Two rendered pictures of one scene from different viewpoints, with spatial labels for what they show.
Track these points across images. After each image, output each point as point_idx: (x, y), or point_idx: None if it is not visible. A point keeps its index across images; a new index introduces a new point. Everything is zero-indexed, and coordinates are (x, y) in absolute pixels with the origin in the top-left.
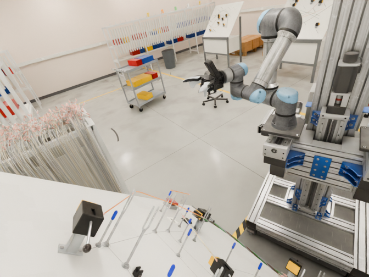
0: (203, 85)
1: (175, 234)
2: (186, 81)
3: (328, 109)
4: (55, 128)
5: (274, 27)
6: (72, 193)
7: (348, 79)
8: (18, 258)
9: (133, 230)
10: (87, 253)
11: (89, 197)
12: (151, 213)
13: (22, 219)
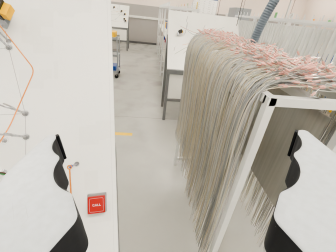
0: (45, 169)
1: (19, 146)
2: (289, 149)
3: None
4: (259, 68)
5: None
6: (92, 51)
7: None
8: None
9: (29, 86)
10: (1, 30)
11: (89, 66)
12: (67, 139)
13: (42, 5)
